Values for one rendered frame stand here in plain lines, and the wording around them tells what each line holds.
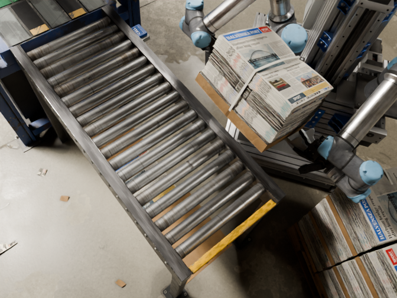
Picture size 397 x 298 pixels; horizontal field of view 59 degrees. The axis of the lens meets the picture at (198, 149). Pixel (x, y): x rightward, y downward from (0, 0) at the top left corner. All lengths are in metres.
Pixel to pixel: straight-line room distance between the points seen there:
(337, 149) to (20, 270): 1.79
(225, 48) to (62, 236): 1.51
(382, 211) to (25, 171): 2.02
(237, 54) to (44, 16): 1.16
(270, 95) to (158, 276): 1.34
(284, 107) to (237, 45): 0.27
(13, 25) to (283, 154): 1.65
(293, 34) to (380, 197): 0.78
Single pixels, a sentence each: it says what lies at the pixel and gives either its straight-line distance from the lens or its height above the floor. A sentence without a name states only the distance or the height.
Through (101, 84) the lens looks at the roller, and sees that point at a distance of 1.73.
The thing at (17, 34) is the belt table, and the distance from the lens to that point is 2.02.
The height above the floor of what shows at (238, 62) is 1.24.
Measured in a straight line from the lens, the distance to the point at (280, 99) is 1.16.
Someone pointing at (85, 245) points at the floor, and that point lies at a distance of 2.24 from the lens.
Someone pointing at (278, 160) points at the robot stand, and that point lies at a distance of 2.26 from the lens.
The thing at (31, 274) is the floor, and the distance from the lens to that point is 2.29.
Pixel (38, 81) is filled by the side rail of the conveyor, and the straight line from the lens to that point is 1.79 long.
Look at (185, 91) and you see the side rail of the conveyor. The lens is 1.68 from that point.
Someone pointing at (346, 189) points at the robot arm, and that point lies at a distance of 1.40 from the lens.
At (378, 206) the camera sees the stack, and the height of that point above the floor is 0.83.
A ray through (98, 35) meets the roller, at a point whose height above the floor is 0.80.
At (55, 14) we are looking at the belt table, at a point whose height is 0.80.
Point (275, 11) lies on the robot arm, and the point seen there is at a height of 1.08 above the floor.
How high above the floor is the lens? 2.15
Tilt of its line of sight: 62 degrees down
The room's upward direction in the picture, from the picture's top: 11 degrees clockwise
